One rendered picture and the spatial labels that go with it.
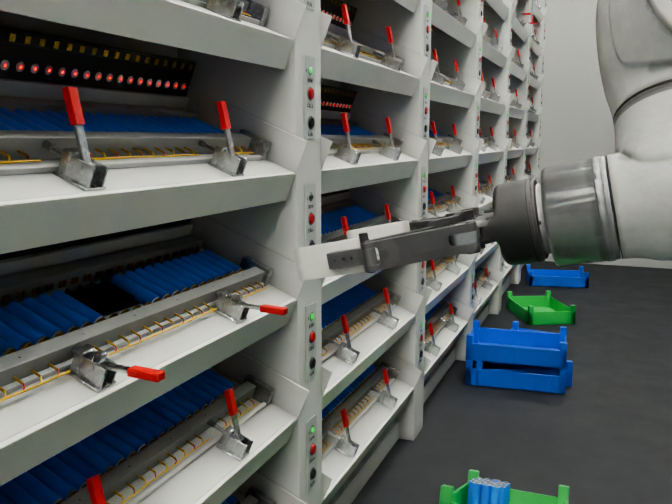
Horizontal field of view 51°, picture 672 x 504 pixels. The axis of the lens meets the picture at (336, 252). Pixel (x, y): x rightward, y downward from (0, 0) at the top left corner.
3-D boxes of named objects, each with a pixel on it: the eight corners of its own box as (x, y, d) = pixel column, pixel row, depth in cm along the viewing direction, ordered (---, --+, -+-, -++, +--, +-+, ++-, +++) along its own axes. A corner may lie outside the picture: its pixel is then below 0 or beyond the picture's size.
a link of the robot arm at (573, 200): (620, 251, 64) (554, 260, 66) (605, 153, 63) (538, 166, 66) (621, 268, 56) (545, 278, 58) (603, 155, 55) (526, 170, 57)
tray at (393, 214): (410, 254, 172) (432, 204, 168) (311, 310, 116) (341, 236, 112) (339, 220, 177) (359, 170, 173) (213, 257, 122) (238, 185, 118)
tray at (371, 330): (408, 329, 175) (430, 281, 171) (312, 419, 119) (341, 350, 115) (339, 293, 181) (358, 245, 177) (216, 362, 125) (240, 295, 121)
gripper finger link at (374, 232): (406, 220, 73) (408, 220, 74) (345, 231, 76) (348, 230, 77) (411, 248, 73) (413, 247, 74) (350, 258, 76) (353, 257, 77)
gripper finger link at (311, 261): (372, 269, 62) (370, 271, 61) (302, 279, 64) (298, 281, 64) (366, 236, 61) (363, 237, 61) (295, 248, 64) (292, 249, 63)
